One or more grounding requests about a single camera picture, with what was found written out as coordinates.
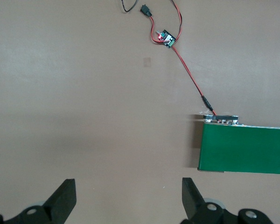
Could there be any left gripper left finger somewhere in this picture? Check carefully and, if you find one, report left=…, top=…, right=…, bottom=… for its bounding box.
left=0, top=178, right=77, bottom=224

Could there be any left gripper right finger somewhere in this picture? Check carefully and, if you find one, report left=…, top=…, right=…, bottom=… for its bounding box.
left=181, top=177, right=275, bottom=224

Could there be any green conveyor belt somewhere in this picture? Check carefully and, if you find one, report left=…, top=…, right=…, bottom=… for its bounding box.
left=197, top=113, right=280, bottom=175

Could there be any small controller circuit board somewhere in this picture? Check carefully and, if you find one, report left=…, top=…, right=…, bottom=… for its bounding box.
left=155, top=29, right=177, bottom=49

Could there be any red black power lead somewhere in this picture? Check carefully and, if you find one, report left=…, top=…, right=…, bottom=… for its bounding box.
left=120, top=0, right=184, bottom=45

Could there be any red black motor wire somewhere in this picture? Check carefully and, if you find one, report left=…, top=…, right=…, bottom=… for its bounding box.
left=172, top=45, right=217, bottom=116

